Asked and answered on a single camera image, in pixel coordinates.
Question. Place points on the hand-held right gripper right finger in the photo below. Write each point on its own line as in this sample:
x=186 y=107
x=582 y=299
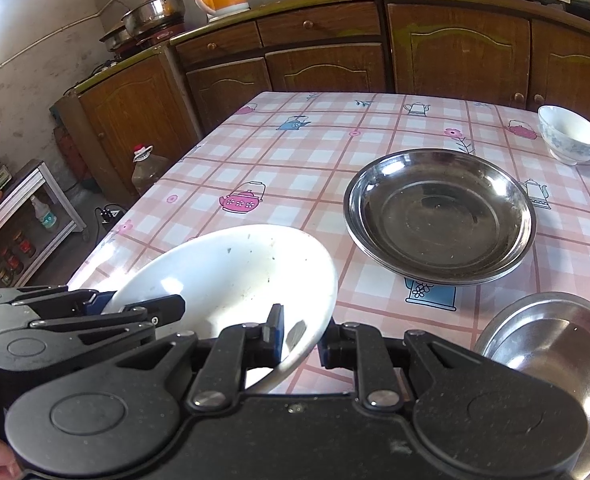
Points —
x=326 y=352

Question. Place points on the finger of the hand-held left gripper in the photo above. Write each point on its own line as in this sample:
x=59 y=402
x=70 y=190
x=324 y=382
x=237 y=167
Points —
x=165 y=307
x=100 y=300

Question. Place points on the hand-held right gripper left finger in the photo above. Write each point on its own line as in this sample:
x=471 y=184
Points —
x=278 y=340

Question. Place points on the plain white bowl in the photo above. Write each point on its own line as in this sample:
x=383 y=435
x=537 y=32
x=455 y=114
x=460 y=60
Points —
x=225 y=270

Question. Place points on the large steel plate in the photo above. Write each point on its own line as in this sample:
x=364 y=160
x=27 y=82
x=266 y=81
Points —
x=440 y=210

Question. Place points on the steel bowl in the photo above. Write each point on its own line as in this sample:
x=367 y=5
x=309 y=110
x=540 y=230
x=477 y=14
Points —
x=565 y=340

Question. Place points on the white blue floral bowl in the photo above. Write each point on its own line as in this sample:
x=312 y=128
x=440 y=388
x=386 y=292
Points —
x=570 y=130

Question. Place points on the dark sauce jar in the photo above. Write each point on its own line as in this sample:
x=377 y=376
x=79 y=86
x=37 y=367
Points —
x=4 y=276
x=12 y=263
x=24 y=245

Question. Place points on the black power adapter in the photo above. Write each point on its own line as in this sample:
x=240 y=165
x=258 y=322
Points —
x=107 y=215

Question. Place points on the white plastic bottle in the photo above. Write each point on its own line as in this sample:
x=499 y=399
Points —
x=45 y=217

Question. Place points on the cooking oil bottle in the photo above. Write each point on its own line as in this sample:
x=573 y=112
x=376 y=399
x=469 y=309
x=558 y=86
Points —
x=147 y=172

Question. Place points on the red gas cylinder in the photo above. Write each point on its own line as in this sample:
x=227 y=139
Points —
x=72 y=160

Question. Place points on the white shelf stand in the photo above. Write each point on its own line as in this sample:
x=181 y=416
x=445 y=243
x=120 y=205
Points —
x=25 y=175

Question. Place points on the pink checked tablecloth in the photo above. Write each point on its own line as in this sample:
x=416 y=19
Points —
x=285 y=170

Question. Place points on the wooden single-door cabinet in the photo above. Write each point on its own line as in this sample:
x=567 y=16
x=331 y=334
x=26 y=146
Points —
x=125 y=110

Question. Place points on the dark steel pan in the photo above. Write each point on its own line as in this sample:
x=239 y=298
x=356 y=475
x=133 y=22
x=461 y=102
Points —
x=117 y=37

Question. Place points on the red induction cooker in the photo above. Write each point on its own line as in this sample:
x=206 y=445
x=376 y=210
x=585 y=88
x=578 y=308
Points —
x=162 y=35

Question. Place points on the steel cooking pot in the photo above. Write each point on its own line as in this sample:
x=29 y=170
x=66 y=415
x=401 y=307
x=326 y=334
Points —
x=152 y=12

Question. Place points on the wooden cabinet with drawers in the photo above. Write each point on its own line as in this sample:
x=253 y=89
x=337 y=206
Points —
x=320 y=25

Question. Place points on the white wall pipe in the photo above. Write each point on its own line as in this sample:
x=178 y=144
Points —
x=96 y=10

